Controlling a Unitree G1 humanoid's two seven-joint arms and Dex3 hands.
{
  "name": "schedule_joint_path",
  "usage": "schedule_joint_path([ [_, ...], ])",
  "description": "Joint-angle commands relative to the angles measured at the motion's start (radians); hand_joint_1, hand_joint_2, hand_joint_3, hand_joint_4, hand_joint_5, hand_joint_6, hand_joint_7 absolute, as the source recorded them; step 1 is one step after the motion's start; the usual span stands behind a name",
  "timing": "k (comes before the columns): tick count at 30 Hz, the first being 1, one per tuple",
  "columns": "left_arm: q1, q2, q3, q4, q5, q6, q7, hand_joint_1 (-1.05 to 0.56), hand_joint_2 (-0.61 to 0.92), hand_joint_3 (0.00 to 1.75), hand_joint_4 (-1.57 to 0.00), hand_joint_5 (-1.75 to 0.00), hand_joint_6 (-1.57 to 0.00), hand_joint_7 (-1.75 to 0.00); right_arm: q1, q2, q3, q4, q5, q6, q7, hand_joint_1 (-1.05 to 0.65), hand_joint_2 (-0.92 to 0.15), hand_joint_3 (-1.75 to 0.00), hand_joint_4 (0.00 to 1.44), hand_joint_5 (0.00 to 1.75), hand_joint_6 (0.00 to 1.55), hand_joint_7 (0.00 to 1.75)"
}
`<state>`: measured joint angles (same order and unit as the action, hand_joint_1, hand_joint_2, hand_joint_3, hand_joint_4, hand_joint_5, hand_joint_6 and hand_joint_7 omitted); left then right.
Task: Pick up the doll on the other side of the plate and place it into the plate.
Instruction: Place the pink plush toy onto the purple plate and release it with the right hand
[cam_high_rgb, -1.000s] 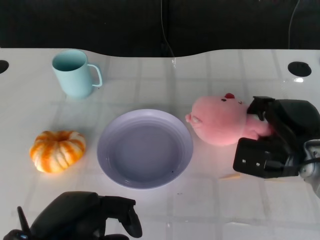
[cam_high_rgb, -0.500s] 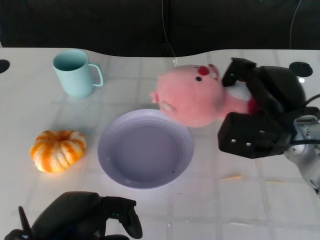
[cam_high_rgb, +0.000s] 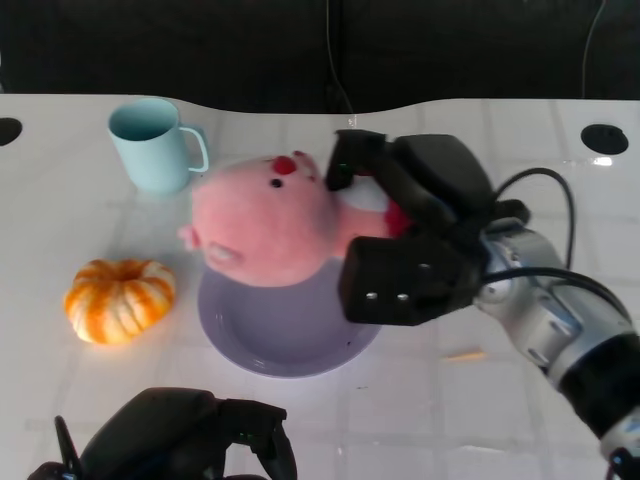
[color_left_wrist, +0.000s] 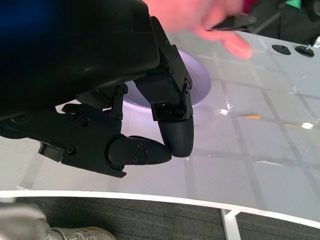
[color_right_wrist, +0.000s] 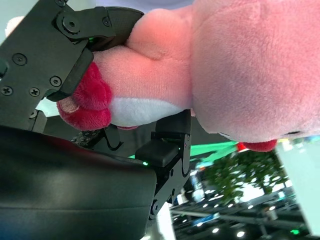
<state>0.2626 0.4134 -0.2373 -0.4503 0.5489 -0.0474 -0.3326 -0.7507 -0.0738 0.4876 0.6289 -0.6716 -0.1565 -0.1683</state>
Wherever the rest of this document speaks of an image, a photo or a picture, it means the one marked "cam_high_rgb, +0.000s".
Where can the small orange scrap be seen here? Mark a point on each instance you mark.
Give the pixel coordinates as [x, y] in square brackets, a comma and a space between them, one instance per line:
[465, 356]

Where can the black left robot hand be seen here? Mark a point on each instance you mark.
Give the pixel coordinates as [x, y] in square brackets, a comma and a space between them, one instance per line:
[165, 430]

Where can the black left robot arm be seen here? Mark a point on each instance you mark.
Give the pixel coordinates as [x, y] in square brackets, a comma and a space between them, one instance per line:
[50, 472]

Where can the orange white striped pumpkin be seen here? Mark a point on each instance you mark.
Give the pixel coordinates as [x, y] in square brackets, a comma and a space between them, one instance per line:
[115, 305]

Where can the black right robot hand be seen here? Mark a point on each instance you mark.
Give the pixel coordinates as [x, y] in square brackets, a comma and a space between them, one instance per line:
[400, 280]

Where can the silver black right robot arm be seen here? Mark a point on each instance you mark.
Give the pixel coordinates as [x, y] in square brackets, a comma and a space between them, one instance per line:
[565, 325]

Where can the lavender round plate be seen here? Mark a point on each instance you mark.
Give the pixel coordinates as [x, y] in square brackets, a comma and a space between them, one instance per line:
[280, 330]

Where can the light blue mug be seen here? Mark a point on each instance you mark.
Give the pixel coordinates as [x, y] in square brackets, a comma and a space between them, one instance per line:
[152, 157]

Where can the pink plush doll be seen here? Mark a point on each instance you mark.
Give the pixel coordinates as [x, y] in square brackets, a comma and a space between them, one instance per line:
[265, 230]

